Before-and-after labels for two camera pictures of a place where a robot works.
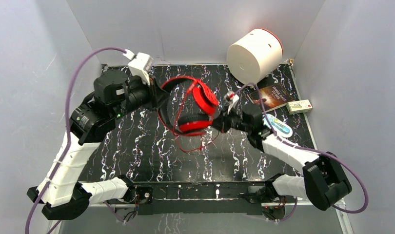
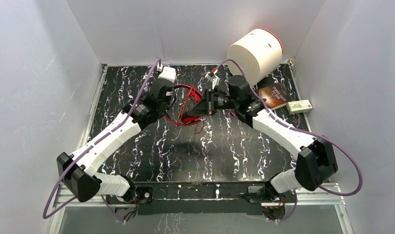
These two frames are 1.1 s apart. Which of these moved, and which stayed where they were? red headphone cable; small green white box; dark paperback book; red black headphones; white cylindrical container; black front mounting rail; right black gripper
Moved: red black headphones; right black gripper; red headphone cable
Stayed: white cylindrical container; black front mounting rail; dark paperback book; small green white box
